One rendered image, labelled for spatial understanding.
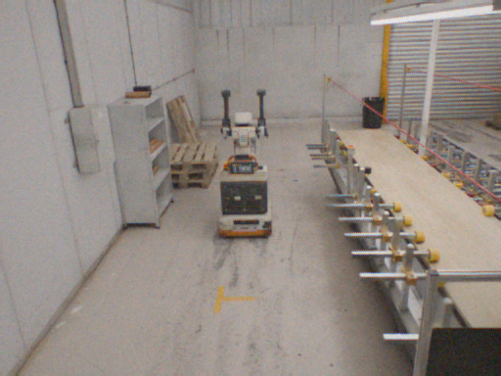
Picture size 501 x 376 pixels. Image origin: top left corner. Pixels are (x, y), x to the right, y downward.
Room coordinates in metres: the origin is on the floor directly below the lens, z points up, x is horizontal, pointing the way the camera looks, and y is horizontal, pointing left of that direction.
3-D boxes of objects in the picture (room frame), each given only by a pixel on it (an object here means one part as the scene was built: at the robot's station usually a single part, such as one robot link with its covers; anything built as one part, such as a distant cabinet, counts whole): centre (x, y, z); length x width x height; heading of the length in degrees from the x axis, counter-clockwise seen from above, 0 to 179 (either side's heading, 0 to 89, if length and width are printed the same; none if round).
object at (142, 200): (5.13, 1.37, 0.78); 0.90 x 0.45 x 1.55; 177
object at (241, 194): (4.52, 0.07, 0.59); 0.55 x 0.34 x 0.83; 87
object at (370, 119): (10.06, -3.07, 0.36); 0.59 x 0.58 x 0.73; 177
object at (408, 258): (2.00, -0.87, 0.89); 0.04 x 0.04 x 0.48; 87
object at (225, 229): (4.61, 0.07, 0.16); 0.67 x 0.64 x 0.25; 177
